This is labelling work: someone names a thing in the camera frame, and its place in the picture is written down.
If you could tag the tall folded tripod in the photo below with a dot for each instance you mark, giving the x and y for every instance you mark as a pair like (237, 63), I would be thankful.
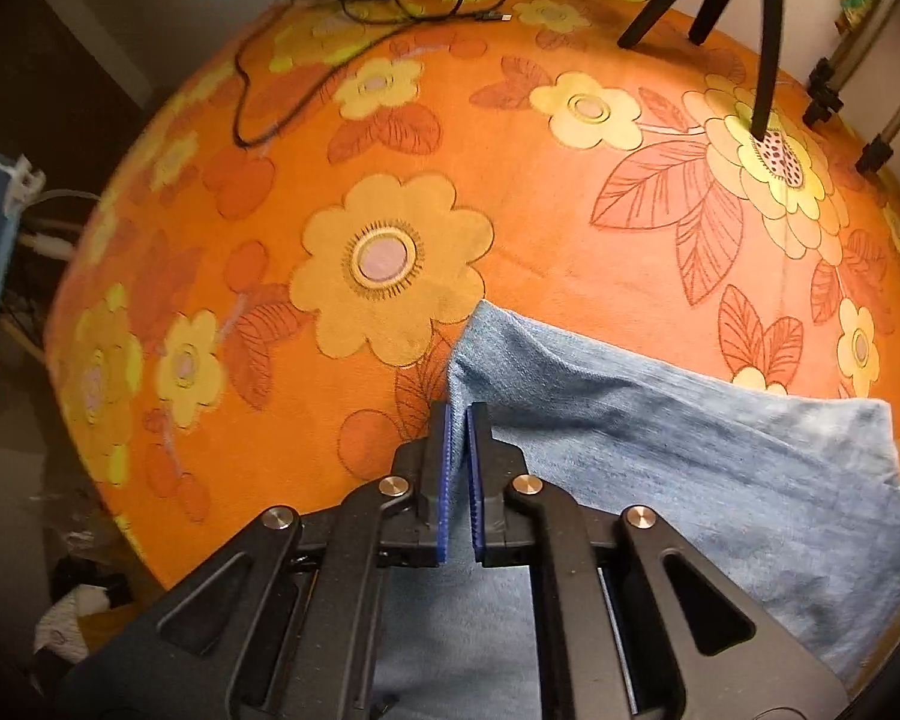
(821, 94)

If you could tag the white clip lamp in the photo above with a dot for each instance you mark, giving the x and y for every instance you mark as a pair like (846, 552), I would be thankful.
(26, 180)

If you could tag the small black tripod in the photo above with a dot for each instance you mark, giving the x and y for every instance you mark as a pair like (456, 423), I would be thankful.
(769, 52)

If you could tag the light blue denim pants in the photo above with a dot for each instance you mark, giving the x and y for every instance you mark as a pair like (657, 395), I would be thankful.
(645, 450)

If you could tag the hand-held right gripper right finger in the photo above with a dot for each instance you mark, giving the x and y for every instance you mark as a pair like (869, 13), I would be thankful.
(474, 495)

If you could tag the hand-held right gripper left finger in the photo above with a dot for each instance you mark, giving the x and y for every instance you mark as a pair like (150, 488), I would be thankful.
(441, 510)

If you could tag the orange floral tablecloth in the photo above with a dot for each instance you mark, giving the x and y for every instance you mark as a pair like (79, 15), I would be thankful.
(532, 240)

